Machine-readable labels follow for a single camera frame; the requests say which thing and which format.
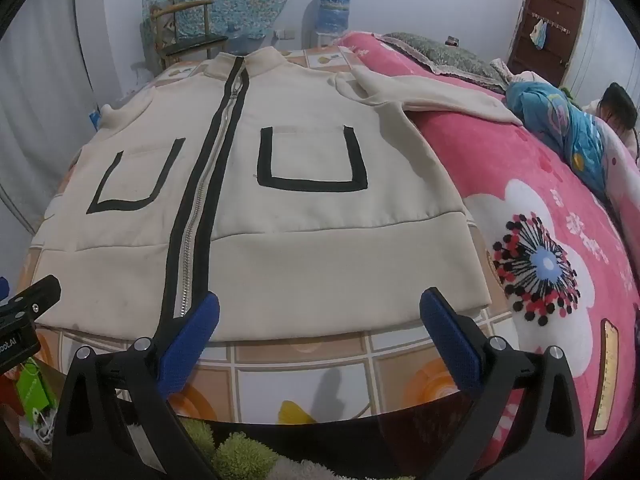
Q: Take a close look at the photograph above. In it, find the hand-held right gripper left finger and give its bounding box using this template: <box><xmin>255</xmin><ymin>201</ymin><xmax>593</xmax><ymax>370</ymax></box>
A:
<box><xmin>50</xmin><ymin>291</ymin><xmax>221</xmax><ymax>480</ymax></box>

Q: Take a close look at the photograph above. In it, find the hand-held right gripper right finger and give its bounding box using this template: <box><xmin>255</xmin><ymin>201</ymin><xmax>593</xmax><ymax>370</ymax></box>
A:
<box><xmin>419</xmin><ymin>287</ymin><xmax>586</xmax><ymax>480</ymax></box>

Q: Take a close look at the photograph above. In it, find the cream zip jacket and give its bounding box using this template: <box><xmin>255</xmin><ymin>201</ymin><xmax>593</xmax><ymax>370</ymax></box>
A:
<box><xmin>30</xmin><ymin>46</ymin><xmax>523</xmax><ymax>343</ymax></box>

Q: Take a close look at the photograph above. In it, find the green bag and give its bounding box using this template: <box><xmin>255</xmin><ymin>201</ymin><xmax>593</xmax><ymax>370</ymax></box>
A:
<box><xmin>15</xmin><ymin>360</ymin><xmax>58</xmax><ymax>416</ymax></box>

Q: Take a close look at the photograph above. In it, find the red bag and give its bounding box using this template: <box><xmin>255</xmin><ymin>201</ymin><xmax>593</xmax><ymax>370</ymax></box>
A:
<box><xmin>0</xmin><ymin>372</ymin><xmax>23</xmax><ymax>416</ymax></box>

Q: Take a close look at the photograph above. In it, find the orange checked bed sheet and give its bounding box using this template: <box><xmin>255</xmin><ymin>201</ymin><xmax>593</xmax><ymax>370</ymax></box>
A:
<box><xmin>20</xmin><ymin>47</ymin><xmax>511</xmax><ymax>426</ymax></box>

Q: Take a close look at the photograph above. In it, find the green fuzzy cloth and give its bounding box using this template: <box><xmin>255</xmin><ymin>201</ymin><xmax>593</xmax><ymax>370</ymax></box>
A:
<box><xmin>180</xmin><ymin>417</ymin><xmax>281</xmax><ymax>480</ymax></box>

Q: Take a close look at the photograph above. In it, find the pink floral blanket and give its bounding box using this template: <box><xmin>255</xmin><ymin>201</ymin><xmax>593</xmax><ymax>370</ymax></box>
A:
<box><xmin>335</xmin><ymin>30</ymin><xmax>640</xmax><ymax>480</ymax></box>

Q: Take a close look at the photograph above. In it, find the grey-green pillow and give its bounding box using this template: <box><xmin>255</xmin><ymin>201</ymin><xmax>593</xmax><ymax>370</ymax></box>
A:
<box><xmin>380</xmin><ymin>32</ymin><xmax>508</xmax><ymax>93</ymax></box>

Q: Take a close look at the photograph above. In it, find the wooden chair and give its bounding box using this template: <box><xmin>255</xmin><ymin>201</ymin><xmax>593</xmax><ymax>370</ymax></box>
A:
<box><xmin>150</xmin><ymin>0</ymin><xmax>231</xmax><ymax>73</ymax></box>

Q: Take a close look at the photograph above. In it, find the clear water jug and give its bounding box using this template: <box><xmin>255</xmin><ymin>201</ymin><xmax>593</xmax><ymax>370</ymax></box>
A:
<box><xmin>222</xmin><ymin>22</ymin><xmax>256</xmax><ymax>56</ymax></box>

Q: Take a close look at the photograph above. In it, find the brown door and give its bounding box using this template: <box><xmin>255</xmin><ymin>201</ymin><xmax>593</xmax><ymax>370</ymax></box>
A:
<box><xmin>507</xmin><ymin>0</ymin><xmax>587</xmax><ymax>88</ymax></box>

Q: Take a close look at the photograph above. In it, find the hanging cloth on door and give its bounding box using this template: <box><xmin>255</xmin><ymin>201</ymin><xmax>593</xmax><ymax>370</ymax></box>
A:
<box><xmin>529</xmin><ymin>17</ymin><xmax>548</xmax><ymax>51</ymax></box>

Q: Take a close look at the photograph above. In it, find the blue water bottle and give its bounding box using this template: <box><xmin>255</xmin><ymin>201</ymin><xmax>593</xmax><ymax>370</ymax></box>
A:
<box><xmin>317</xmin><ymin>0</ymin><xmax>353</xmax><ymax>36</ymax></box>

